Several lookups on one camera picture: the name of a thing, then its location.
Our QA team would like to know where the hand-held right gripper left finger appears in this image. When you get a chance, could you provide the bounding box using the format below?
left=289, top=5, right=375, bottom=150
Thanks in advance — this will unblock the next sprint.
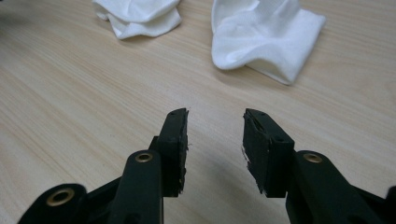
left=148, top=107, right=190, bottom=199

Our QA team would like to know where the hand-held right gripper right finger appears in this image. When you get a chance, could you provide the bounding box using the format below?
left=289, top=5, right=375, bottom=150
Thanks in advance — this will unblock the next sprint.
left=242, top=107, right=296, bottom=199

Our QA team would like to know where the white sock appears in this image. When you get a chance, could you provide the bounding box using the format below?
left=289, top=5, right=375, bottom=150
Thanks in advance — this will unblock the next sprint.
left=210, top=0, right=327, bottom=86
left=92, top=0, right=183, bottom=41

